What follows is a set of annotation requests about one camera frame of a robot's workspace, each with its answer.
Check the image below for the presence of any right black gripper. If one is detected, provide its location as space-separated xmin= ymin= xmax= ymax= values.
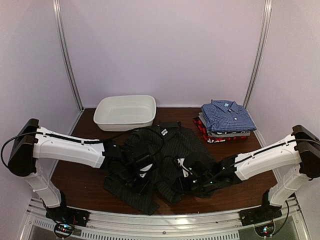
xmin=171 ymin=174 xmax=214 ymax=196

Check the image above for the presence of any black pinstriped long sleeve shirt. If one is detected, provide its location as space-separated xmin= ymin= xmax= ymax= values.
xmin=103 ymin=122 xmax=215 ymax=215

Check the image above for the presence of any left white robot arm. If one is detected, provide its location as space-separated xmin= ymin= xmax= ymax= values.
xmin=6 ymin=118 xmax=156 ymax=222

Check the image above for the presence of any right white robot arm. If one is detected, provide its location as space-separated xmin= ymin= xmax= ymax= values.
xmin=174 ymin=125 xmax=320 ymax=221

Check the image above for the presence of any red black folded shirt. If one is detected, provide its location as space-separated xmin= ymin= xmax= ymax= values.
xmin=193 ymin=117 xmax=249 ymax=144

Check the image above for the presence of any grey folded shirt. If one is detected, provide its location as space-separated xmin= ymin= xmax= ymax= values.
xmin=197 ymin=112 xmax=251 ymax=138

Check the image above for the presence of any white plastic tub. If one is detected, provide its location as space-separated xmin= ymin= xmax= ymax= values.
xmin=93 ymin=95 xmax=157 ymax=132

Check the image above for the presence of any blue checked folded shirt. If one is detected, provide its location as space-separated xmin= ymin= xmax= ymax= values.
xmin=201 ymin=100 xmax=257 ymax=133

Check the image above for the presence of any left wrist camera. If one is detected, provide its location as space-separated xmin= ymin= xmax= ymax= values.
xmin=137 ymin=163 xmax=154 ymax=178

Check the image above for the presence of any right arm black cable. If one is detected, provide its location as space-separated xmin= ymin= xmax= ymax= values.
xmin=164 ymin=134 xmax=301 ymax=198

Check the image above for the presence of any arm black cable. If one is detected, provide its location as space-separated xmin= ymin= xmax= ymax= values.
xmin=0 ymin=123 xmax=181 ymax=176
xmin=164 ymin=134 xmax=301 ymax=198

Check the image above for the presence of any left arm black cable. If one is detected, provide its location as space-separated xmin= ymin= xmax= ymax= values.
xmin=0 ymin=123 xmax=181 ymax=176

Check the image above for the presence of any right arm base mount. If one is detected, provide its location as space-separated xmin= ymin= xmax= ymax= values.
xmin=239 ymin=190 xmax=290 ymax=239

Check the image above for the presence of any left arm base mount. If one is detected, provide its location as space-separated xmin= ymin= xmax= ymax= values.
xmin=42 ymin=197 xmax=90 ymax=240

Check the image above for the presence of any front aluminium rail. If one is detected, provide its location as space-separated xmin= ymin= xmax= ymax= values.
xmin=24 ymin=196 xmax=311 ymax=240

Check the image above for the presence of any right aluminium frame post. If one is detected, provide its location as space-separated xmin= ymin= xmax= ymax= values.
xmin=243 ymin=0 xmax=273 ymax=109

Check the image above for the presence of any aluminium frame post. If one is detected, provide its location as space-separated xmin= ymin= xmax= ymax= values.
xmin=52 ymin=0 xmax=84 ymax=112
xmin=243 ymin=0 xmax=273 ymax=109

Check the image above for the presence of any left aluminium frame post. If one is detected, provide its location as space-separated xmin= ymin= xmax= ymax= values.
xmin=52 ymin=0 xmax=84 ymax=112

